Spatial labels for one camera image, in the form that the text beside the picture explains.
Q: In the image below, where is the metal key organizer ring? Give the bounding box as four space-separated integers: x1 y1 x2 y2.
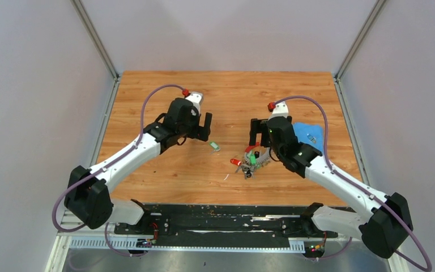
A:
234 142 272 180

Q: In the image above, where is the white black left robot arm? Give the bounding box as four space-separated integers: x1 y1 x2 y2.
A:
63 92 212 234

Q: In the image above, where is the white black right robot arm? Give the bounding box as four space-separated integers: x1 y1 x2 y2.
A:
249 116 413 258

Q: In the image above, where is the large green key tag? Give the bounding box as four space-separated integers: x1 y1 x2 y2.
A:
249 151 257 165

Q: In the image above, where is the blue patterned cloth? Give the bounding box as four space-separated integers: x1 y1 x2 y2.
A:
293 122 324 152

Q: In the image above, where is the red key tag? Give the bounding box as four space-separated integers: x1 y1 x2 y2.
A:
230 158 242 167

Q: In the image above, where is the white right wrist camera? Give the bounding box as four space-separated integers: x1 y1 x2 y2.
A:
269 101 289 119

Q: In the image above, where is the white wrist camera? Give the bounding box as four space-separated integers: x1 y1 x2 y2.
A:
269 101 289 119
185 91 204 115

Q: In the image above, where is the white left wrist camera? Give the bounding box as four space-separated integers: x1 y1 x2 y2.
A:
185 91 204 115

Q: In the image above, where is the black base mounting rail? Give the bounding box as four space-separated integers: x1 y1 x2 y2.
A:
58 202 338 253

